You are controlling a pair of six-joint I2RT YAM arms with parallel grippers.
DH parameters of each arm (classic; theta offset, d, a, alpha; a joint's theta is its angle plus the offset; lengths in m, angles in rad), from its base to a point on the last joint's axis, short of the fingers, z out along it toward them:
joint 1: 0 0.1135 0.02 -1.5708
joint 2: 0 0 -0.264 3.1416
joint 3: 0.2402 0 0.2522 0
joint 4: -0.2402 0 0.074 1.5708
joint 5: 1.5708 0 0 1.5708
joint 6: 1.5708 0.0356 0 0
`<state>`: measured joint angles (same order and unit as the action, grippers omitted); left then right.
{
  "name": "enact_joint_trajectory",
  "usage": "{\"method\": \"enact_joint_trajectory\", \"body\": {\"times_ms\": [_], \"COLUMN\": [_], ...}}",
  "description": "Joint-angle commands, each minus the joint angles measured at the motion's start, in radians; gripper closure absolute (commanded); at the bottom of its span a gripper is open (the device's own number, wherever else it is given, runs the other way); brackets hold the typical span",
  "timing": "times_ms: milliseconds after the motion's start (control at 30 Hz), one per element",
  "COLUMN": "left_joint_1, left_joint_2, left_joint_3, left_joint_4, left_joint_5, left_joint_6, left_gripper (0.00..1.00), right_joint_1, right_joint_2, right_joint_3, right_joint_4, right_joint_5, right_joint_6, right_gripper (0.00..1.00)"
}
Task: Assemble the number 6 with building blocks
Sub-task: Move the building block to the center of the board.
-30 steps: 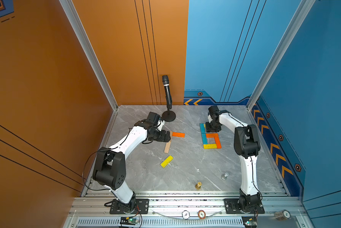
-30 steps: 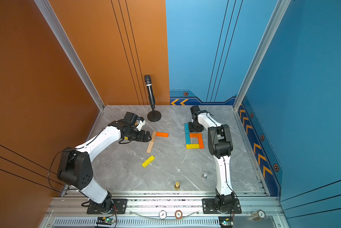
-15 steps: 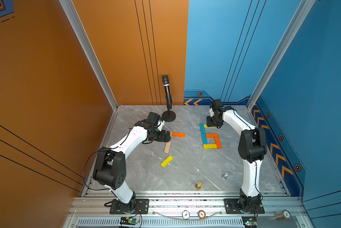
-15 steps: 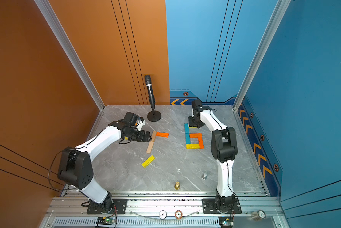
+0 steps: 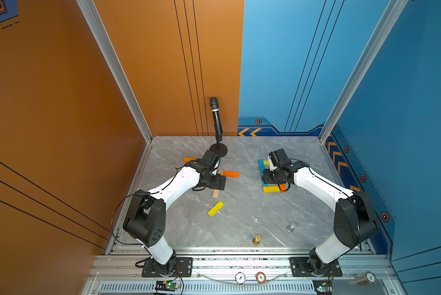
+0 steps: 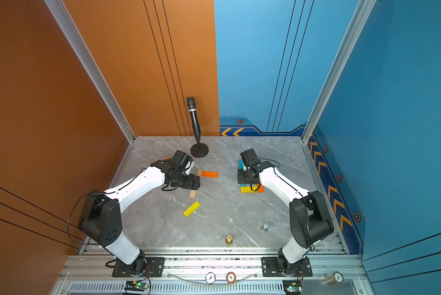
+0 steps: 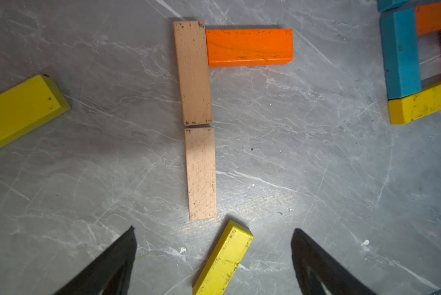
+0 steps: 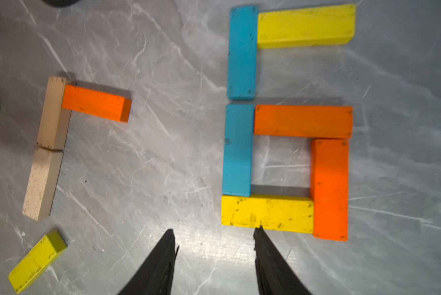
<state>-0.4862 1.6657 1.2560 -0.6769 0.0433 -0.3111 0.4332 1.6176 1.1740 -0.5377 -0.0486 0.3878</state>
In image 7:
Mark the teal block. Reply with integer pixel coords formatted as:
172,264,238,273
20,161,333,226
377,0,411,13
380,9,422,100

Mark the yellow block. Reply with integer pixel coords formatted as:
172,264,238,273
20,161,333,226
0,75,71,148
388,82,441,125

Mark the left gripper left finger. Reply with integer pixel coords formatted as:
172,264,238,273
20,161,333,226
56,226,137,295

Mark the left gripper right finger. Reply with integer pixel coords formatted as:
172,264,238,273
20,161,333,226
291,229,374,295

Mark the tan block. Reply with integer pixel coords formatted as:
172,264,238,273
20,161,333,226
185,127,217,221
173,21,213,126

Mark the yellow block diagonal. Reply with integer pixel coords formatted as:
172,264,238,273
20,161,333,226
193,220,254,295

